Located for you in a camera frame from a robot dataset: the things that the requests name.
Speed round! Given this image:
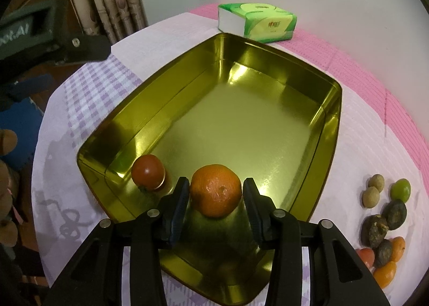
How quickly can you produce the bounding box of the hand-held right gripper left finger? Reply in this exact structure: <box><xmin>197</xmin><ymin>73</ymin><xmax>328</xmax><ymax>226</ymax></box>
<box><xmin>40</xmin><ymin>177</ymin><xmax>191</xmax><ymax>306</ymax></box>

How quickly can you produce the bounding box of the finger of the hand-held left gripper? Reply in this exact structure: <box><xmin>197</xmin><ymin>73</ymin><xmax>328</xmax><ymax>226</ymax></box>
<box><xmin>0</xmin><ymin>74</ymin><xmax>55</xmax><ymax>104</ymax></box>
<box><xmin>50</xmin><ymin>34</ymin><xmax>112</xmax><ymax>66</ymax></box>

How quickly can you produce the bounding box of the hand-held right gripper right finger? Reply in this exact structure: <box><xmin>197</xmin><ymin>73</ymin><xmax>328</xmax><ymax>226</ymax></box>
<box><xmin>243</xmin><ymin>177</ymin><xmax>391</xmax><ymax>306</ymax></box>

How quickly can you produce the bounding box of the large orange mandarin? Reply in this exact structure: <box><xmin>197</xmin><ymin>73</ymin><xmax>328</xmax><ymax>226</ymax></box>
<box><xmin>190</xmin><ymin>164</ymin><xmax>242</xmax><ymax>219</ymax></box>

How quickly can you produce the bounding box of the gold metal tin box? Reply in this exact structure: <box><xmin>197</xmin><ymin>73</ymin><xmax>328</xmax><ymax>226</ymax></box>
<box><xmin>76</xmin><ymin>33</ymin><xmax>343</xmax><ymax>306</ymax></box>

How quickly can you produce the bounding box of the tan longan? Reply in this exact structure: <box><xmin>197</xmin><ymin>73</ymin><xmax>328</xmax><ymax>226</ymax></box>
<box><xmin>361</xmin><ymin>187</ymin><xmax>380</xmax><ymax>209</ymax></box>
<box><xmin>369</xmin><ymin>174</ymin><xmax>385</xmax><ymax>193</ymax></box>

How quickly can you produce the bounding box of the small orange mandarin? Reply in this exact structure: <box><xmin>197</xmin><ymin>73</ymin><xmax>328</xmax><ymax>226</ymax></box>
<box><xmin>390</xmin><ymin>237</ymin><xmax>406</xmax><ymax>263</ymax></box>
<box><xmin>373</xmin><ymin>261</ymin><xmax>397</xmax><ymax>290</ymax></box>

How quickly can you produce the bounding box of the blue floor mat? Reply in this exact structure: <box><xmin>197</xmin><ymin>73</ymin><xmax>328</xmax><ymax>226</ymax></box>
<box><xmin>0</xmin><ymin>96</ymin><xmax>45</xmax><ymax>172</ymax></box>

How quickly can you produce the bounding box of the brown plush toy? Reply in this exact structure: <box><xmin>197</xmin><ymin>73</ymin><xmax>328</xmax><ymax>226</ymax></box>
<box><xmin>0</xmin><ymin>128</ymin><xmax>21</xmax><ymax>248</ymax></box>

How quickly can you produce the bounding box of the small red tomato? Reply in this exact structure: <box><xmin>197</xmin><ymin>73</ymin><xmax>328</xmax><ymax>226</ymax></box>
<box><xmin>355</xmin><ymin>248</ymin><xmax>375</xmax><ymax>269</ymax></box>

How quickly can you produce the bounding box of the dark passion fruit with torn patch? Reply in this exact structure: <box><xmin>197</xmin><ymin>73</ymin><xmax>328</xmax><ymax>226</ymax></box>
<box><xmin>361</xmin><ymin>214</ymin><xmax>389</xmax><ymax>248</ymax></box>

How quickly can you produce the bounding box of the pink and purple checked tablecloth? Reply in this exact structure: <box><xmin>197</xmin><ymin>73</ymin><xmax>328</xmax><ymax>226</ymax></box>
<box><xmin>31</xmin><ymin>2</ymin><xmax>429</xmax><ymax>306</ymax></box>

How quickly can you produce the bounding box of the green round fruit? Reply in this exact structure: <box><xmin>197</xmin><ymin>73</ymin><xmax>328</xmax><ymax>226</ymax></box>
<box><xmin>390</xmin><ymin>179</ymin><xmax>411</xmax><ymax>202</ymax></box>

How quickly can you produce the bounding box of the green tissue pack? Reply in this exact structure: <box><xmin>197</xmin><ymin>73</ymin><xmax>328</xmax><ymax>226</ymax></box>
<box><xmin>218</xmin><ymin>2</ymin><xmax>298</xmax><ymax>44</ymax></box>

